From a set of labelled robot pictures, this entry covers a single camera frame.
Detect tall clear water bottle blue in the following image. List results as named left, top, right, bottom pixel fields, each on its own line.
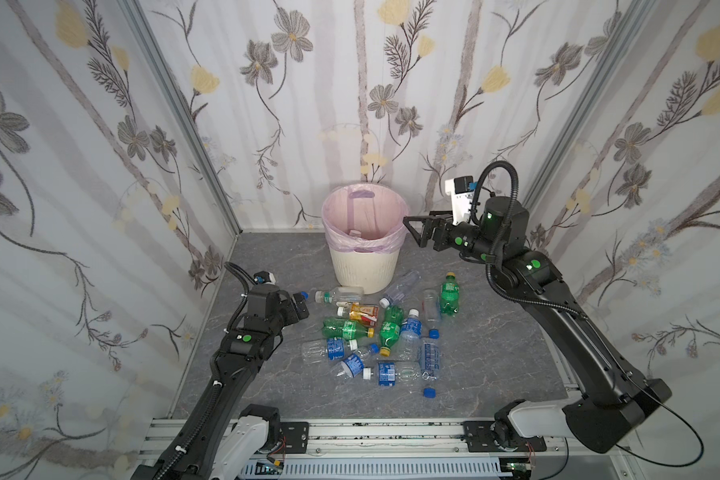
left=419, top=329, right=441, bottom=394

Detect clear bottle dark blue label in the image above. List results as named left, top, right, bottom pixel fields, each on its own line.
left=397, top=309, right=423, bottom=361

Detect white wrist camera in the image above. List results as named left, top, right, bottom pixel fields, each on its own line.
left=253, top=271, right=277, bottom=285
left=444, top=176, right=476, bottom=225

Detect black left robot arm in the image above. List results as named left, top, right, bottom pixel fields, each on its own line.
left=132, top=262, right=309, bottom=479

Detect clear bottle green neck band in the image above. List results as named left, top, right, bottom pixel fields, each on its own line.
left=313, top=286, right=364, bottom=305

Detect cream ribbed waste bin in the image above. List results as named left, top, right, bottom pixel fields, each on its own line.
left=327, top=237, right=402, bottom=294

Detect clear bottle blue label front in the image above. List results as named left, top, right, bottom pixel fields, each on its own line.
left=362, top=361, right=422, bottom=387

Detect clear bluish bottle near bin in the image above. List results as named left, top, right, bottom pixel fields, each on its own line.
left=379, top=270, right=421, bottom=309

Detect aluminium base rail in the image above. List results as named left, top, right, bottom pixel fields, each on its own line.
left=136, top=418, right=637, bottom=480

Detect yellow red tea bottle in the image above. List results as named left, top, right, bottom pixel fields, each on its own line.
left=337, top=302, right=379, bottom=327

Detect white slotted cable duct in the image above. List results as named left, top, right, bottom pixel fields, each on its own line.
left=238, top=457, right=513, bottom=479

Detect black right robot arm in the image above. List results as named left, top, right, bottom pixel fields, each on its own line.
left=403, top=161, right=672, bottom=454

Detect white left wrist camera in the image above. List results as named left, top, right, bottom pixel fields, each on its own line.
left=253, top=271, right=277, bottom=285

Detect pink plastic bin liner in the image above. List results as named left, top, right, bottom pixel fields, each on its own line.
left=321, top=183, right=410, bottom=245

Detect green bottle yellow cap centre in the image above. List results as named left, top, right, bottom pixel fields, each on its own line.
left=379, top=305, right=404, bottom=357

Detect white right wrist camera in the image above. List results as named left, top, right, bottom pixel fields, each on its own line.
left=444, top=176, right=476, bottom=225

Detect green soda bottle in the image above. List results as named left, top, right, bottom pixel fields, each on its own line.
left=440, top=272, right=460, bottom=316

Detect clear pepsi label bottle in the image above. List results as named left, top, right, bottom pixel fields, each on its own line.
left=330, top=344, right=380, bottom=380

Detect green bottle sideways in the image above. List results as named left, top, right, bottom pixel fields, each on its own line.
left=321, top=318, right=375, bottom=340

